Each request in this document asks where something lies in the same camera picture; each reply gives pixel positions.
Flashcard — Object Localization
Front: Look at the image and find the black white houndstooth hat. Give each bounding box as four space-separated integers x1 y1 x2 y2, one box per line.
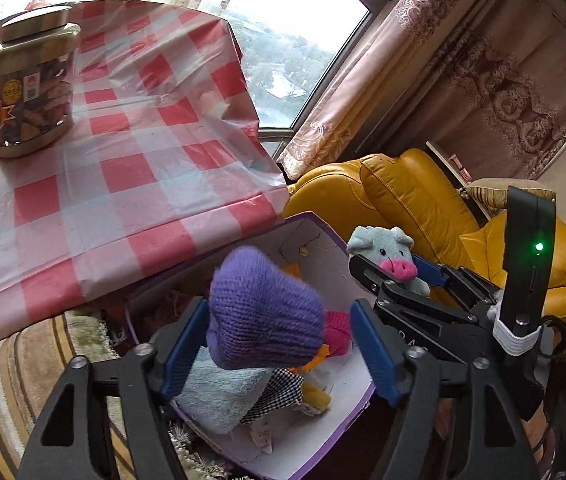
241 368 304 424

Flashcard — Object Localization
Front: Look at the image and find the red white checkered tablecloth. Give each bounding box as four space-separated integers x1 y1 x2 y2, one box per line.
0 0 289 340

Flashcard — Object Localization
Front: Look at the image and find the white purple storage box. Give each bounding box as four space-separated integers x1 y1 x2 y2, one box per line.
126 212 374 479

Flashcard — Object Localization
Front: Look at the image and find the magenta knit sock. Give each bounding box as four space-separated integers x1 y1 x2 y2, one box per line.
324 311 351 356

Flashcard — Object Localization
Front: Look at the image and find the pink patterned curtain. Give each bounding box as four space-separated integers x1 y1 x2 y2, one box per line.
279 0 566 179

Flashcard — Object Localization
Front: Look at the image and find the grey pig plush sock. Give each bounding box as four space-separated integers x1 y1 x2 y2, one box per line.
347 226 431 297

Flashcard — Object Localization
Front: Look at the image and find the purple knit hat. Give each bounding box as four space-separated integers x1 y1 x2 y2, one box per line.
206 246 324 370

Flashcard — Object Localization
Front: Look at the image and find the orange mesh pouch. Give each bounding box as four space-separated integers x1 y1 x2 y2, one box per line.
289 344 330 374

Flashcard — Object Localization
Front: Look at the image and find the beige cushion on armchair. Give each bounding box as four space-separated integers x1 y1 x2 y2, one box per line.
464 178 556 214

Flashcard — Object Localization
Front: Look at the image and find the yellow leather armchair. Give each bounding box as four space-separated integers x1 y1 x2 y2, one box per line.
284 148 566 321

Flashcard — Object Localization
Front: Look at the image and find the gold lidded snack jar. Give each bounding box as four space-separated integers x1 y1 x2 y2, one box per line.
0 4 81 159

